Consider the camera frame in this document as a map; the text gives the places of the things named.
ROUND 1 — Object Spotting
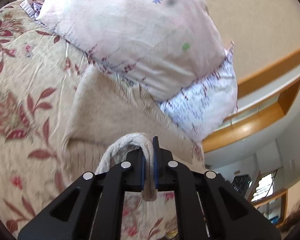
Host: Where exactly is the beige cable-knit sweater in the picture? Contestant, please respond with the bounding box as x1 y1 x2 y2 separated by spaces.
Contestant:
61 64 206 202

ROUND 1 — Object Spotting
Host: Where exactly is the blue lavender print pillow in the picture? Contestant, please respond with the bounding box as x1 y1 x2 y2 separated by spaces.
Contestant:
20 0 239 143

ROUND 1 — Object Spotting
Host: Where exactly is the cream floral bedspread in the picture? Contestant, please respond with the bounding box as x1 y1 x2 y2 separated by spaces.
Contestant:
0 0 208 240

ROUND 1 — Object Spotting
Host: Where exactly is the pink floral pillow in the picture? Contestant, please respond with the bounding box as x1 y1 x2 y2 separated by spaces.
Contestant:
38 0 225 101

